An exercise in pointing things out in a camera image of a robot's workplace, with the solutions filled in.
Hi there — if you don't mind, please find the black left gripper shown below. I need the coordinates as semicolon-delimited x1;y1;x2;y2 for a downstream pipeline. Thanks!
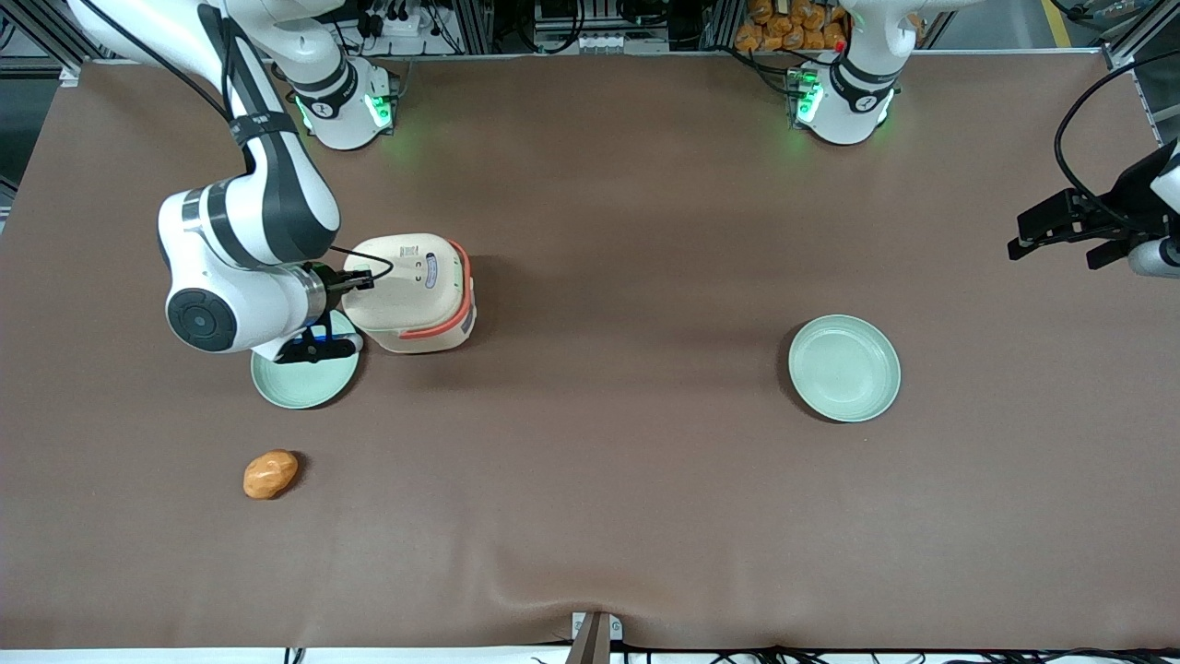
1007;138;1180;271

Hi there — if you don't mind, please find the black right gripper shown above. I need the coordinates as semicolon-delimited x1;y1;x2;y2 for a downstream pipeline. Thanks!
317;264;376;298

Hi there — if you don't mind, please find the cream rice cooker orange trim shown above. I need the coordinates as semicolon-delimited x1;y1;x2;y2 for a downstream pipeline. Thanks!
340;232;479;355

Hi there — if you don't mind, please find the pale green plate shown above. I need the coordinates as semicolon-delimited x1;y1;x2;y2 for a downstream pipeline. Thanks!
250;310;361;411
787;314;903;425

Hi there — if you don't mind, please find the orange-brown bread roll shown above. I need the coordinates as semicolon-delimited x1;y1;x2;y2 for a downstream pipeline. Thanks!
242;448;301;502

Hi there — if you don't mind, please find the white power strip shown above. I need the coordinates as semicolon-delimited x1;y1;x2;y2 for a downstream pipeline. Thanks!
361;7;427;40

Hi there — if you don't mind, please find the brown table mat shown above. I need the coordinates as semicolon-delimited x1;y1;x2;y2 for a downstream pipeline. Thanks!
0;53;1180;652

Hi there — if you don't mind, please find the white connector block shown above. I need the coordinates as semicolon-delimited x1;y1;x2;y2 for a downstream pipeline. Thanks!
573;31;671;55

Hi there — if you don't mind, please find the bag of orange breads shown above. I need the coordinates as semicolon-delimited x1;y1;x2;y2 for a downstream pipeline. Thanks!
734;0;850;53

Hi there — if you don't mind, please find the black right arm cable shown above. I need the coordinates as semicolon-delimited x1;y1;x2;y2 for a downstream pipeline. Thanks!
79;0;395;279

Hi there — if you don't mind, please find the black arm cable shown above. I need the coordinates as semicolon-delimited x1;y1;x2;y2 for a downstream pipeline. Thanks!
79;0;395;279
1054;51;1180;231

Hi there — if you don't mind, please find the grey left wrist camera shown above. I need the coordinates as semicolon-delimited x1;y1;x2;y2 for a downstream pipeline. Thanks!
1127;237;1180;280

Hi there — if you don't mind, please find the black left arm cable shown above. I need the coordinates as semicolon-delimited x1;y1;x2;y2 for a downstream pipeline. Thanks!
1054;51;1180;231

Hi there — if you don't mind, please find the aluminium frame post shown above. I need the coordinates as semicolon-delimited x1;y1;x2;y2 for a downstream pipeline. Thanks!
1100;0;1180;71
9;0;93;86

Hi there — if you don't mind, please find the grey metal camera mount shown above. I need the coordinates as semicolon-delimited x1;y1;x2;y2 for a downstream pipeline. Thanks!
563;611;625;664

